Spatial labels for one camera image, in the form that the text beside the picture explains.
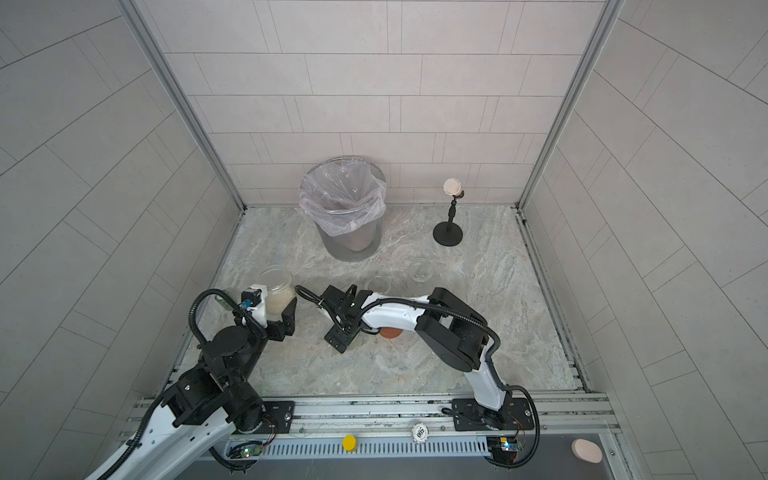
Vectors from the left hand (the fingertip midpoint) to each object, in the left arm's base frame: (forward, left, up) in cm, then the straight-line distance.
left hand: (287, 295), depth 73 cm
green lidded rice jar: (-3, -2, +9) cm, 9 cm away
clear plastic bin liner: (+36, -9, -1) cm, 37 cm away
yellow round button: (-29, -17, -12) cm, 35 cm away
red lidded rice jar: (+13, -21, -16) cm, 29 cm away
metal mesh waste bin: (+28, -12, -17) cm, 35 cm away
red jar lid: (-3, -26, -16) cm, 31 cm away
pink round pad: (-30, -71, -17) cm, 79 cm away
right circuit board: (-29, -52, -18) cm, 62 cm away
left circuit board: (-30, +5, -16) cm, 34 cm away
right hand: (-2, -12, -20) cm, 24 cm away
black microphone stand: (+34, -46, -16) cm, 59 cm away
